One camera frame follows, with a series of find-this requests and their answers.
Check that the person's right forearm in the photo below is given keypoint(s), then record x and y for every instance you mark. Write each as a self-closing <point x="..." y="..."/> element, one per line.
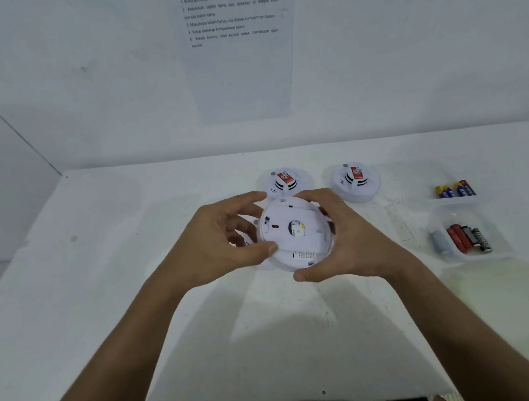
<point x="469" y="328"/>

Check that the white round smoke detector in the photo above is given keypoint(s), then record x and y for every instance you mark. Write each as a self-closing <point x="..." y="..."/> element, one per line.
<point x="293" y="232"/>

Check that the large clear plastic tray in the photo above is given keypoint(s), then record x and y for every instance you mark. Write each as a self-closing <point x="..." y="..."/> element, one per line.
<point x="499" y="242"/>

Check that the blue and yellow battery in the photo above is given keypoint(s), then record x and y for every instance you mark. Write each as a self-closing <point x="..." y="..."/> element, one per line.
<point x="443" y="191"/>
<point x="465" y="188"/>

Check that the small clear plastic tray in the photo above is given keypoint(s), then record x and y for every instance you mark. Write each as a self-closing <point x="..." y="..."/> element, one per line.
<point x="456" y="199"/>

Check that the red battery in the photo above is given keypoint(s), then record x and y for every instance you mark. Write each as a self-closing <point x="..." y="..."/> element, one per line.
<point x="453" y="239"/>
<point x="462" y="236"/>

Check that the person's right thumb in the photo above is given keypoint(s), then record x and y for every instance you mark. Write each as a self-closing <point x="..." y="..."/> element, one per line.
<point x="316" y="273"/>

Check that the black battery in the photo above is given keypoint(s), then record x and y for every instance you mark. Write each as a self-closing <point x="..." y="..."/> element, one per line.
<point x="472" y="238"/>
<point x="482" y="240"/>

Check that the person's left hand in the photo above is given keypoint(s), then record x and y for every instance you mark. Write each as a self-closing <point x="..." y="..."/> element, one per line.
<point x="204" y="246"/>

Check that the person's left forearm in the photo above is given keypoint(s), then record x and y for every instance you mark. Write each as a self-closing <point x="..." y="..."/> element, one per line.
<point x="121" y="350"/>

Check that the printed instruction paper sheet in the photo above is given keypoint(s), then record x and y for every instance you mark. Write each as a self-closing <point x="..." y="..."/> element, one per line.
<point x="238" y="65"/>

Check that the white smoke detector red label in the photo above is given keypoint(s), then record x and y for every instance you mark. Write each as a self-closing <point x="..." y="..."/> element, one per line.
<point x="283" y="181"/>
<point x="356" y="181"/>

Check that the person's right hand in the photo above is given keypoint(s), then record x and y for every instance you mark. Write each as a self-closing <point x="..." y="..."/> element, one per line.
<point x="361" y="250"/>

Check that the person's left thumb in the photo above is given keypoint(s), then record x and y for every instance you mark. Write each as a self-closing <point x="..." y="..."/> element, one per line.
<point x="254" y="252"/>

